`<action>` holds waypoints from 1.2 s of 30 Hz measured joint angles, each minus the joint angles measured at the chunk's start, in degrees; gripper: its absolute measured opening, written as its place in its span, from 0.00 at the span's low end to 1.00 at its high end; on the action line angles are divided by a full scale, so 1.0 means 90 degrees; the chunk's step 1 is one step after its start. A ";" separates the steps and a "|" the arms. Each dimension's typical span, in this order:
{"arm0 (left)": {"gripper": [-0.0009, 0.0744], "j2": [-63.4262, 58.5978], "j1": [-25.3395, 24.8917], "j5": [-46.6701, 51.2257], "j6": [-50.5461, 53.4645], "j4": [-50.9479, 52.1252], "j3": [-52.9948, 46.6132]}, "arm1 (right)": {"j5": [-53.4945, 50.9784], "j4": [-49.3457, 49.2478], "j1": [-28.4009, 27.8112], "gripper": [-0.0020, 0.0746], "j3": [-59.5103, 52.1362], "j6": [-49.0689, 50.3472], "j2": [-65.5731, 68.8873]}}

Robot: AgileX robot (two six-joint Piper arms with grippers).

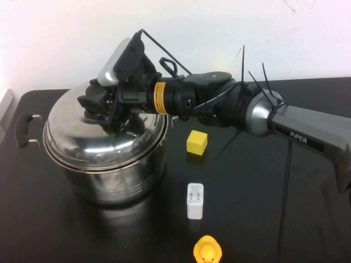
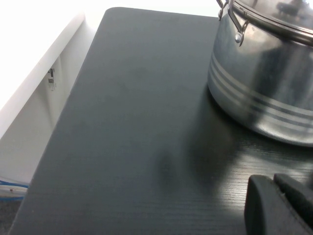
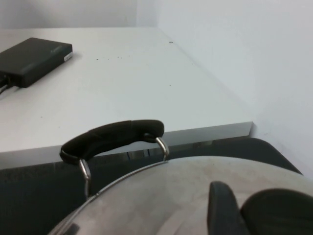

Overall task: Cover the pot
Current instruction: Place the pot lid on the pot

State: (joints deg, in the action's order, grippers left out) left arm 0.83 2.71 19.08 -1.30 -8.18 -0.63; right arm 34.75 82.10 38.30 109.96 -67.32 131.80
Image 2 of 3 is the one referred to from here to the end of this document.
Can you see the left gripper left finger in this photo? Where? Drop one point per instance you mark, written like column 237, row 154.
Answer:
column 264, row 213

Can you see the light grey side cabinet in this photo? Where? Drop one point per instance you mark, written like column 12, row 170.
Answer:
column 36, row 110

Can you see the steel lid with black knob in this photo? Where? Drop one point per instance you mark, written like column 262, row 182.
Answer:
column 264, row 14

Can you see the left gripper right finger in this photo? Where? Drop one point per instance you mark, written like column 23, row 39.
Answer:
column 300, row 198

